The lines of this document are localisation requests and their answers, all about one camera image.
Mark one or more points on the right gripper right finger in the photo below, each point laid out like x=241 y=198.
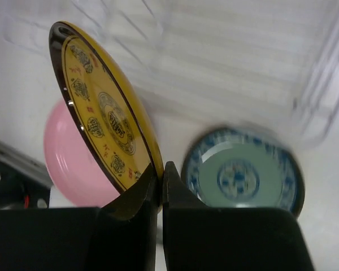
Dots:
x=198 y=237

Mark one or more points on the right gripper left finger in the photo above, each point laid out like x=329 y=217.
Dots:
x=125 y=233

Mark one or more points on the pink plate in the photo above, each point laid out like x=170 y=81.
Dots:
x=71 y=166

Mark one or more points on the blue green patterned plate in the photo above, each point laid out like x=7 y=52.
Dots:
x=231 y=168

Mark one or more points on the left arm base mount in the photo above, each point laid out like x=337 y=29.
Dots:
x=19 y=191

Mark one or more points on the white wire dish rack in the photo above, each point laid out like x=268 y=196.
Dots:
x=270 y=63

